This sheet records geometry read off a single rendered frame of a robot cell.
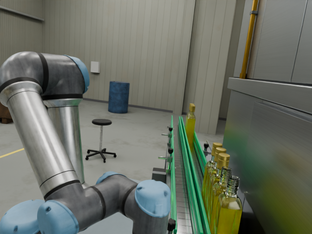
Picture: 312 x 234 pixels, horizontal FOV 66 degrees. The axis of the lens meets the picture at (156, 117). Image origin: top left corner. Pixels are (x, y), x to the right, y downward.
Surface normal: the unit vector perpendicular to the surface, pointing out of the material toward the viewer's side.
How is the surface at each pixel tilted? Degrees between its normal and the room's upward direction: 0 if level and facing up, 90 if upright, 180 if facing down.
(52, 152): 42
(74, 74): 81
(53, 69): 73
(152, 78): 90
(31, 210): 7
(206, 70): 90
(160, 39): 90
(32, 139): 59
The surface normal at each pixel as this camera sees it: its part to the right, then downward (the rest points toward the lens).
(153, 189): 0.10, -0.98
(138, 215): -0.65, 0.08
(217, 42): -0.29, 0.16
